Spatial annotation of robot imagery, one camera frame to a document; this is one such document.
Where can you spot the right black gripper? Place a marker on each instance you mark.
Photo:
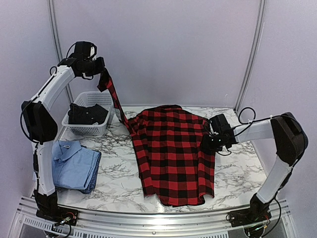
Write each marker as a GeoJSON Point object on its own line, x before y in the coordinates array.
{"type": "Point", "coordinates": [205, 145]}

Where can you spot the right aluminium corner post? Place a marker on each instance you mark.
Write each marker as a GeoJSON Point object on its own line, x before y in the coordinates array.
{"type": "Point", "coordinates": [253, 53]}

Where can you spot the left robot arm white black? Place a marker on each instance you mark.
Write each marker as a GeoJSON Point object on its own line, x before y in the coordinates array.
{"type": "Point", "coordinates": [41, 129]}

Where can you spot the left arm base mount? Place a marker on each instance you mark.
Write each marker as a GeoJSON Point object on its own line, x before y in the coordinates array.
{"type": "Point", "coordinates": [61, 216]}

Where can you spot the aluminium front rail frame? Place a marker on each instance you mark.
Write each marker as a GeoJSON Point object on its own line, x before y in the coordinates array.
{"type": "Point", "coordinates": [105, 224]}

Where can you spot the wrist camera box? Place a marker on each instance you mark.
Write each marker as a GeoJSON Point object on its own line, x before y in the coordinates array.
{"type": "Point", "coordinates": [220, 125]}
{"type": "Point", "coordinates": [85, 50]}

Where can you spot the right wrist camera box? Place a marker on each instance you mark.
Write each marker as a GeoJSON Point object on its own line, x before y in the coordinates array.
{"type": "Point", "coordinates": [220, 125]}

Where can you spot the red black plaid shirt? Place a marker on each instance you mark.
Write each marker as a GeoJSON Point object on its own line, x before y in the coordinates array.
{"type": "Point", "coordinates": [167, 143]}

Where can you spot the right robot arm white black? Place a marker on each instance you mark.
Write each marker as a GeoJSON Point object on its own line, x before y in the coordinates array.
{"type": "Point", "coordinates": [290, 142]}

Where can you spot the aluminium corner post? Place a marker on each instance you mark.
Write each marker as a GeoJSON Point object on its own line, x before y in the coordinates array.
{"type": "Point", "coordinates": [54, 29]}
{"type": "Point", "coordinates": [253, 53]}

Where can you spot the left aluminium corner post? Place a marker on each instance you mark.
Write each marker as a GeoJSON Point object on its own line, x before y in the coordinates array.
{"type": "Point", "coordinates": [54, 29]}

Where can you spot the black shirt in basket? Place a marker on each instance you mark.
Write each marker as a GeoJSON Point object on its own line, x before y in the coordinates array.
{"type": "Point", "coordinates": [86, 115]}

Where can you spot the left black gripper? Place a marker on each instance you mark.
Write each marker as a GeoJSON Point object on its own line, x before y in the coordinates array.
{"type": "Point", "coordinates": [100, 67]}

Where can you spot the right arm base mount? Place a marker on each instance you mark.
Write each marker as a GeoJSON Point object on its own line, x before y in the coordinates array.
{"type": "Point", "coordinates": [245, 217]}

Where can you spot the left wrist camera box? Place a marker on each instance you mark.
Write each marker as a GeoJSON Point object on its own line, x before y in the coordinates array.
{"type": "Point", "coordinates": [85, 50]}

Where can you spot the folded light blue shirt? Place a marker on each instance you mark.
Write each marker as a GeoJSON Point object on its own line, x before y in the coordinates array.
{"type": "Point", "coordinates": [72, 164]}

